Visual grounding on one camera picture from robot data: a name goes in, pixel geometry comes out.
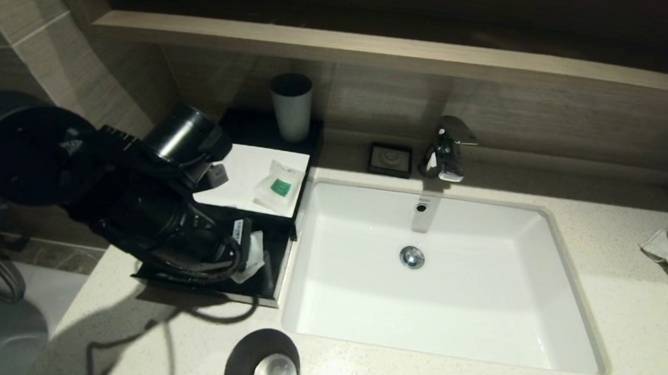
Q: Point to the wooden wall shelf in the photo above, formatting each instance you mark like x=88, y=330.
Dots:
x=378, y=52

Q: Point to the small square packet green label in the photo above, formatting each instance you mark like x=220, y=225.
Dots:
x=256, y=252
x=280, y=188

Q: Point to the white ribbed mat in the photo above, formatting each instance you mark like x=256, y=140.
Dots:
x=247, y=169

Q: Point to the round black dish metal centre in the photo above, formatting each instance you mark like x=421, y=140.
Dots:
x=240, y=357

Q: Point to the black plastic tray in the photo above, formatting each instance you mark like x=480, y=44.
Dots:
x=272, y=277

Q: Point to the black amenity tray with drawer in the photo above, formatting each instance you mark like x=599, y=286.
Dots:
x=256, y=126

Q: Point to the chrome faucet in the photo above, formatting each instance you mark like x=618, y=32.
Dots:
x=448, y=154

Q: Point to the grey cup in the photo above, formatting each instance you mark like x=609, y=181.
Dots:
x=289, y=114

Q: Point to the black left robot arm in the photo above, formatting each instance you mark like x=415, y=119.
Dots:
x=76, y=169

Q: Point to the white sink basin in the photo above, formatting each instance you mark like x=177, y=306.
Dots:
x=479, y=292

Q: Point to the chrome drain plug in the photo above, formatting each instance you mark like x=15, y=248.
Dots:
x=412, y=257

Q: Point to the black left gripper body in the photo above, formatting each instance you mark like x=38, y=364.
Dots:
x=230, y=236

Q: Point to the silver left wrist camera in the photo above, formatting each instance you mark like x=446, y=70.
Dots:
x=218, y=175

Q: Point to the black soap dish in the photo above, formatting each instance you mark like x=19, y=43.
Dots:
x=390, y=159

